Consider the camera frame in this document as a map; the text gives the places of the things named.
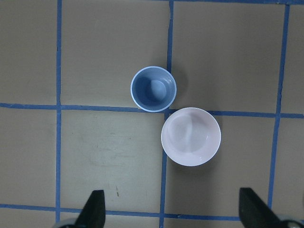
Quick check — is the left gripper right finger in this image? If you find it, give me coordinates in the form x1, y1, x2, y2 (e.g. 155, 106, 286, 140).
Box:
238, 188, 288, 228

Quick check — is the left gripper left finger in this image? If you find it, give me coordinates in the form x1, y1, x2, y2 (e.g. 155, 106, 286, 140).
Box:
74, 190, 106, 228

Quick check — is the blue cup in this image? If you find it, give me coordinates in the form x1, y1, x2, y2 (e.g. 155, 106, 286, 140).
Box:
130, 66, 177, 113

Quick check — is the pink bowl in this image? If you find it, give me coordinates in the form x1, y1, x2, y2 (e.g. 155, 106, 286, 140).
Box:
161, 107, 221, 167

